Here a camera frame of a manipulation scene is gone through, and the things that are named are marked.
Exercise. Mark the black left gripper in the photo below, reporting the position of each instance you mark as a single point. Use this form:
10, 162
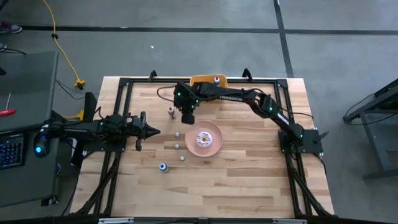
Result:
138, 129

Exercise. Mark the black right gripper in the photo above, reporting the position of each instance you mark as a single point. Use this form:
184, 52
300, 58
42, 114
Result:
188, 98

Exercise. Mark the large blue food coloring bottle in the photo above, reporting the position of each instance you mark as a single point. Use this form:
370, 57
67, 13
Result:
163, 167

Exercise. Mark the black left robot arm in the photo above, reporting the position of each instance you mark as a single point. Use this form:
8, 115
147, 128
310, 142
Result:
77, 130

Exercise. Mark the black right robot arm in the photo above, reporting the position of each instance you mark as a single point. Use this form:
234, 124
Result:
230, 97

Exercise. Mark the frosted toy donut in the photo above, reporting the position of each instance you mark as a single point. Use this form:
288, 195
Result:
199, 141

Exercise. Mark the pink plate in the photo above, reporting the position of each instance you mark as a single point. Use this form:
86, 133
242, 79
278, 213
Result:
192, 146

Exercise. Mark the yellow plastic basket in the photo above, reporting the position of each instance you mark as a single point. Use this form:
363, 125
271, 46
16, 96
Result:
199, 79

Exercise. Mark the black power box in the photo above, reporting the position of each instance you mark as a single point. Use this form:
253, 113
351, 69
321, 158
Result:
90, 104

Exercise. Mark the black lit computer mouse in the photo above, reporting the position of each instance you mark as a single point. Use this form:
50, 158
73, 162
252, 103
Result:
38, 149

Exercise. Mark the grey side desk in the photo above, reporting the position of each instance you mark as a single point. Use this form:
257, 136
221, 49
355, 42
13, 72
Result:
28, 87

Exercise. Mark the backlit keyboard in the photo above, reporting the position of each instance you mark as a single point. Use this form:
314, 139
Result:
11, 152

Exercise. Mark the person's shoe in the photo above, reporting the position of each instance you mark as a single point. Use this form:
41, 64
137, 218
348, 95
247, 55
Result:
11, 28
2, 47

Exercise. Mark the grey metal table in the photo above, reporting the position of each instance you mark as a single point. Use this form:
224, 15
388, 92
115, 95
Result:
377, 143

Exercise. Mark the black aluminium table frame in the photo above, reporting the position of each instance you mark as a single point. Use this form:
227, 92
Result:
146, 80

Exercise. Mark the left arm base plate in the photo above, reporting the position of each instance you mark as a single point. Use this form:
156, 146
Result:
93, 147

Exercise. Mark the silver metal bracket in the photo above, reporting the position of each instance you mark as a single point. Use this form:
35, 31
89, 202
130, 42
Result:
115, 220
289, 221

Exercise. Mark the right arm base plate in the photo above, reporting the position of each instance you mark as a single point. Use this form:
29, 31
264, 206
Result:
312, 141

